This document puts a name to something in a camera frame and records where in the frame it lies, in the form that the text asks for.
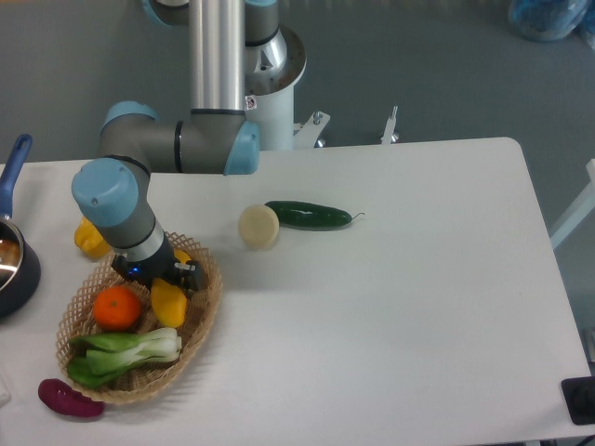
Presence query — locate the white frame bar right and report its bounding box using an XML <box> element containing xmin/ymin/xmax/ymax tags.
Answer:
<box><xmin>549</xmin><ymin>159</ymin><xmax>594</xmax><ymax>249</ymax></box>

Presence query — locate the yellow bell pepper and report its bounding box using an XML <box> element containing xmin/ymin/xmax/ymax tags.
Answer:
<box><xmin>73</xmin><ymin>216</ymin><xmax>111</xmax><ymax>260</ymax></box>

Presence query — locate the green bok choy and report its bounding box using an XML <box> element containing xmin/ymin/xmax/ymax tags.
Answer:
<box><xmin>66</xmin><ymin>327</ymin><xmax>182</xmax><ymax>389</ymax></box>

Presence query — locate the blue-handled saucepan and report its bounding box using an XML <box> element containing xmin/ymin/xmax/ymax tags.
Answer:
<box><xmin>1</xmin><ymin>134</ymin><xmax>41</xmax><ymax>318</ymax></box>

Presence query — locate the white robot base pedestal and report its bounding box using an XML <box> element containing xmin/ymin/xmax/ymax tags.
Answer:
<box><xmin>245</xmin><ymin>25</ymin><xmax>331</xmax><ymax>151</ymax></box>

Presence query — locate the black device at table edge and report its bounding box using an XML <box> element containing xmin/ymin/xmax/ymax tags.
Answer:
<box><xmin>561</xmin><ymin>376</ymin><xmax>595</xmax><ymax>426</ymax></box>

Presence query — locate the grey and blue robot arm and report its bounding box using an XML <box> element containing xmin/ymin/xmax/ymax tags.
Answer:
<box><xmin>72</xmin><ymin>1</ymin><xmax>279</xmax><ymax>291</ymax></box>

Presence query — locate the dark green cucumber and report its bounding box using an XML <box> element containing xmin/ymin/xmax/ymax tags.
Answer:
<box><xmin>265</xmin><ymin>200</ymin><xmax>363</xmax><ymax>230</ymax></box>

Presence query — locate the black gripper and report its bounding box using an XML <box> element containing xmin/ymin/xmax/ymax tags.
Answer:
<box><xmin>111</xmin><ymin>241</ymin><xmax>205</xmax><ymax>297</ymax></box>

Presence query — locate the orange fruit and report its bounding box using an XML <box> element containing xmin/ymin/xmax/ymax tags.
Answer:
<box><xmin>92</xmin><ymin>285</ymin><xmax>142</xmax><ymax>332</ymax></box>

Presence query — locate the woven wicker basket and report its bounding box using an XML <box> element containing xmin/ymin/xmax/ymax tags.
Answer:
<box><xmin>56</xmin><ymin>232</ymin><xmax>222</xmax><ymax>405</ymax></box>

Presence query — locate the yellow mango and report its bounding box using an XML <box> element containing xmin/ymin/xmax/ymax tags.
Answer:
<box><xmin>150</xmin><ymin>278</ymin><xmax>188</xmax><ymax>328</ymax></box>

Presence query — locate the purple sweet potato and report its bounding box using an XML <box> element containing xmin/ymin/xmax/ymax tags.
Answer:
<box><xmin>38</xmin><ymin>378</ymin><xmax>104</xmax><ymax>418</ymax></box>

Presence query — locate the blue plastic bag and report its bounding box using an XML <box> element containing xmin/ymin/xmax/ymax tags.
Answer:
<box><xmin>508</xmin><ymin>0</ymin><xmax>594</xmax><ymax>43</ymax></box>

